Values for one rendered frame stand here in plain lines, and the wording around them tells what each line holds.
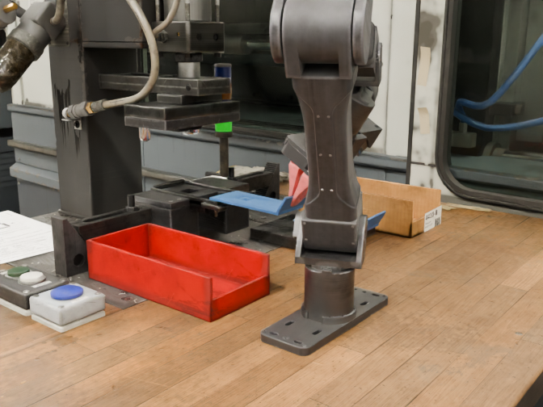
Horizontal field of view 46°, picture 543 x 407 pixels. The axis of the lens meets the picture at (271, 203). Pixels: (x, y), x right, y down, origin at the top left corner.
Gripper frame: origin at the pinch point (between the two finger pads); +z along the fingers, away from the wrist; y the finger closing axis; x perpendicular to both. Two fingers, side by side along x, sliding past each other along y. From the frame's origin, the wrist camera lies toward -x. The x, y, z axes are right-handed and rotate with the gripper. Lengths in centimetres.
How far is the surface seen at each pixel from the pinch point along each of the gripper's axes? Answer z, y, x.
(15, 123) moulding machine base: 112, 166, -79
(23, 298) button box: 16.1, 9.2, 36.8
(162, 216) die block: 15.1, 15.7, 7.4
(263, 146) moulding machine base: 31, 45, -64
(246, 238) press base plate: 16.3, 7.0, -6.4
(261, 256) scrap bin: 2.8, -5.6, 12.7
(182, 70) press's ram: -3.8, 30.3, -0.2
